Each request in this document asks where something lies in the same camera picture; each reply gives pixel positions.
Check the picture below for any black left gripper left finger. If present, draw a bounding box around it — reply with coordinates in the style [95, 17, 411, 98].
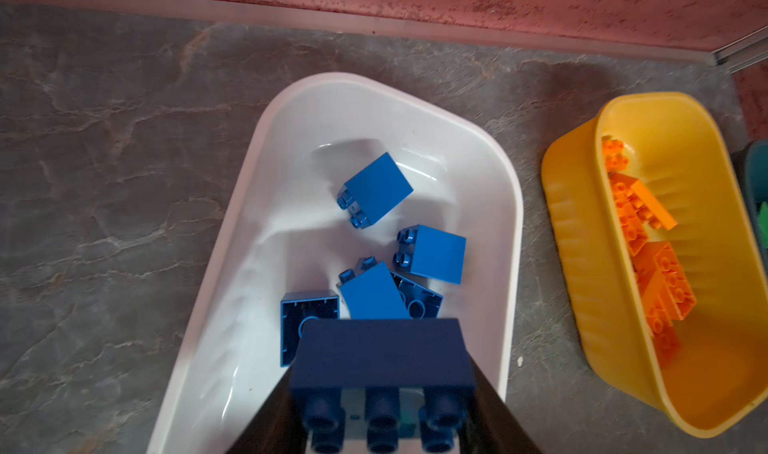
[226, 367, 306, 454]

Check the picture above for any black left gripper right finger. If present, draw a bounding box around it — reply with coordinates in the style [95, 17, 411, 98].
[461, 358, 542, 454]

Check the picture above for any blue lego cluster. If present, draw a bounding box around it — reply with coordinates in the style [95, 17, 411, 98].
[280, 290, 340, 367]
[338, 256, 410, 320]

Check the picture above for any blue lego long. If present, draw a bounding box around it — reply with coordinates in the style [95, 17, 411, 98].
[390, 271, 443, 319]

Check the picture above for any orange lego stack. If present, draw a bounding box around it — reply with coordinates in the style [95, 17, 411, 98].
[631, 241, 697, 321]

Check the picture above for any blue lego brick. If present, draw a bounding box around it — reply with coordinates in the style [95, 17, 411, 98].
[336, 153, 413, 229]

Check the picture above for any green lego small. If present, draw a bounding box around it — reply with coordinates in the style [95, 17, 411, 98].
[757, 202, 768, 247]

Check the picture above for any white plastic bin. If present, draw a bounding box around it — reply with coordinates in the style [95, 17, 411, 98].
[148, 72, 523, 453]

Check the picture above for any yellow plastic bin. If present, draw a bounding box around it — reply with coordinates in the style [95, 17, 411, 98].
[541, 92, 767, 438]

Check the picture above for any teal plastic bin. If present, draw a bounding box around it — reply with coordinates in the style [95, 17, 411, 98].
[731, 140, 767, 266]

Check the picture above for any aluminium corner post right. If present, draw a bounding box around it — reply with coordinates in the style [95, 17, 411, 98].
[713, 26, 768, 73]

